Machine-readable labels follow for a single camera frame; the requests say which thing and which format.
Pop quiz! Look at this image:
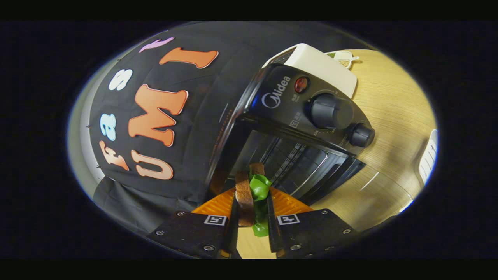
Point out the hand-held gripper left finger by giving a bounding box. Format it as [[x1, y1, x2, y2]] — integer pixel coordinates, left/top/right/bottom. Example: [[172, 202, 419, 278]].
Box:
[[148, 187, 238, 259]]

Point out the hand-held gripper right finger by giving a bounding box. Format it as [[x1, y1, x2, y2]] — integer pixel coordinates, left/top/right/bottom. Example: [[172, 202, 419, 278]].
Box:
[[267, 187, 360, 259]]

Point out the bread and lettuce sandwich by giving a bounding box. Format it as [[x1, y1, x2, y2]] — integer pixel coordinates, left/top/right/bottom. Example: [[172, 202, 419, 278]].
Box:
[[235, 163, 273, 238]]

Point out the black toaster oven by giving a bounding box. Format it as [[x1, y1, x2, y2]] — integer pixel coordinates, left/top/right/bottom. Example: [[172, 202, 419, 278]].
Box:
[[204, 64, 376, 207]]

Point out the white pop-up toaster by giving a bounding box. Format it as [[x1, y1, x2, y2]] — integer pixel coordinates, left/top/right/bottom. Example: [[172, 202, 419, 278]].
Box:
[[261, 43, 358, 99]]

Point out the white rectangular plate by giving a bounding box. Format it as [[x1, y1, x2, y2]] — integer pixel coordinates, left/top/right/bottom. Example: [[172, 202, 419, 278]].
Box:
[[418, 129, 439, 186]]

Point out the small white dish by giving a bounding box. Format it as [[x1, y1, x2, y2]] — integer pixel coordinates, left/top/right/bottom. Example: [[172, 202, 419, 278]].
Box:
[[326, 50, 360, 70]]

